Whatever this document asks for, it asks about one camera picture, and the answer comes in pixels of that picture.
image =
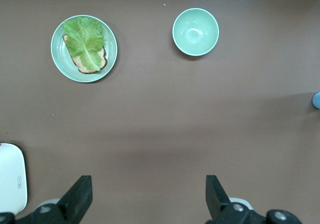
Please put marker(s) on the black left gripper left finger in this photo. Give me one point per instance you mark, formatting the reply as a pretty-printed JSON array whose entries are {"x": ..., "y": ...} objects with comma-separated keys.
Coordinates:
[{"x": 75, "y": 201}]

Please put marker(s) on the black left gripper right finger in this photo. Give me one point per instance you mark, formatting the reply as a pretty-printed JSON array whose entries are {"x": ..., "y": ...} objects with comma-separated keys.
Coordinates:
[{"x": 217, "y": 204}]

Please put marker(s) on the blue cup holding paper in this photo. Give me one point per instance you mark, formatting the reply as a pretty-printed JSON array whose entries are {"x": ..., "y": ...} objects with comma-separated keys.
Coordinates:
[{"x": 317, "y": 100}]

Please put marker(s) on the white toaster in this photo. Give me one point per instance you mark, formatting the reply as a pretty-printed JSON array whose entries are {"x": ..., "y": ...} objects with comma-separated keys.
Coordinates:
[{"x": 11, "y": 179}]

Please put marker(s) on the toasted bread slice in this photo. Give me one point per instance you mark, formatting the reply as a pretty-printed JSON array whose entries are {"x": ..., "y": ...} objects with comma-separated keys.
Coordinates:
[{"x": 83, "y": 67}]

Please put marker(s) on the pale green plate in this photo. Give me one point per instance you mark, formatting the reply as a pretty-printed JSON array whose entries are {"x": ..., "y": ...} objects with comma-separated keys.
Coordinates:
[{"x": 110, "y": 46}]

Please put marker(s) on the green lettuce leaf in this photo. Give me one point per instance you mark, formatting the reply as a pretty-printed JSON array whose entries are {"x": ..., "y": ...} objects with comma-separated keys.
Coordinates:
[{"x": 83, "y": 39}]

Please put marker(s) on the pale green bowl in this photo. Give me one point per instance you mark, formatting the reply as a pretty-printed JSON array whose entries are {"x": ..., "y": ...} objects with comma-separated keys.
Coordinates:
[{"x": 195, "y": 32}]

